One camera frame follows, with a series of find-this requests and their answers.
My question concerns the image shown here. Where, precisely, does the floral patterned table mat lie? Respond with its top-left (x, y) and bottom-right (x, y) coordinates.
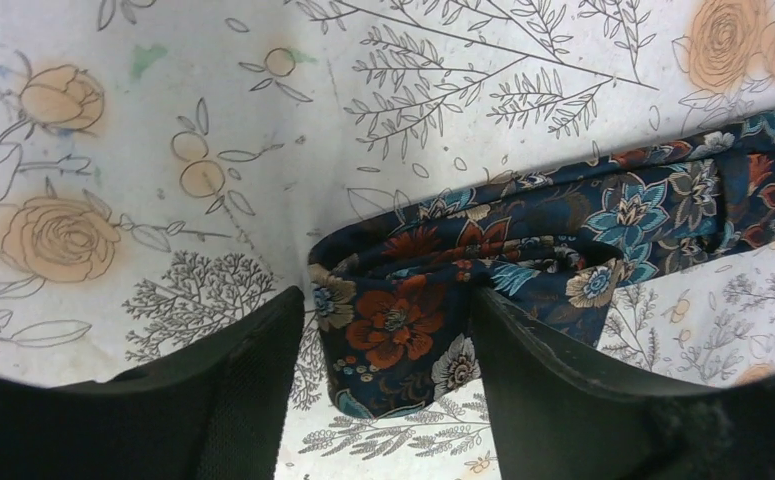
top-left (0, 1), bottom-right (775, 479)

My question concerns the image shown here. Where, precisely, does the dark floral pattern tie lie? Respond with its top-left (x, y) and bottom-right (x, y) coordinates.
top-left (308, 109), bottom-right (775, 419)

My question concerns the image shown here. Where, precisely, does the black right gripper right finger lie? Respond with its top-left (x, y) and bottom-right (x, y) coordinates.
top-left (471, 289), bottom-right (775, 479)

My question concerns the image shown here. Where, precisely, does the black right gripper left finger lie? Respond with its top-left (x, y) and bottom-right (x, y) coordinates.
top-left (0, 287), bottom-right (305, 479)

